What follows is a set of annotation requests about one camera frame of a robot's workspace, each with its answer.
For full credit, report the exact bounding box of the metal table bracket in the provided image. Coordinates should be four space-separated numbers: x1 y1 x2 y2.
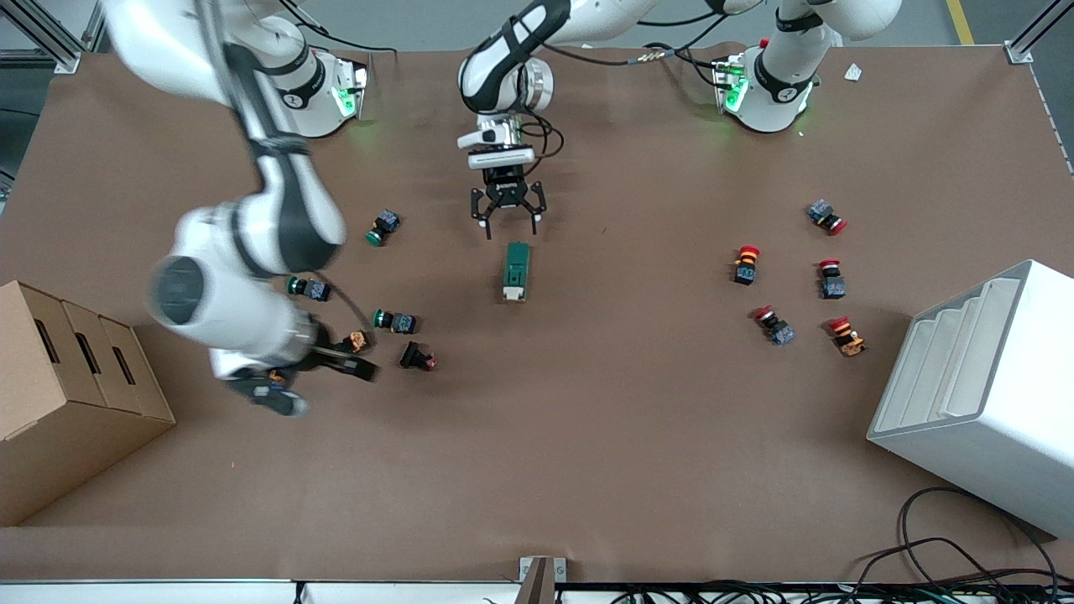
518 555 568 604

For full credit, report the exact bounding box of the black looped cable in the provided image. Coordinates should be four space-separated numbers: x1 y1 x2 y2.
856 487 1060 592

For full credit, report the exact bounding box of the white table edge rail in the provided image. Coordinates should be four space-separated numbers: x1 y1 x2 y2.
0 579 521 604

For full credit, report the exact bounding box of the black cable bundle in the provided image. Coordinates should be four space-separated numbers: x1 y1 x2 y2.
579 577 1074 604

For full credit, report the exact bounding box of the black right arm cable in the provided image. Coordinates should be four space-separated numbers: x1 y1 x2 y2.
197 0 290 160

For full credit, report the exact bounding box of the green load switch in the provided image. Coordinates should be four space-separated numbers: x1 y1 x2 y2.
502 242 533 304

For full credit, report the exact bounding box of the white compartment storage bin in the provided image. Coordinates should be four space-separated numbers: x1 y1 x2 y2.
867 259 1074 539

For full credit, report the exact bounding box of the brown cardboard box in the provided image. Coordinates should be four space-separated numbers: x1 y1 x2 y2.
0 280 177 528

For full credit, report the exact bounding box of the red button orange block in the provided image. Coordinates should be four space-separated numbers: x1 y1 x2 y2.
829 316 868 359

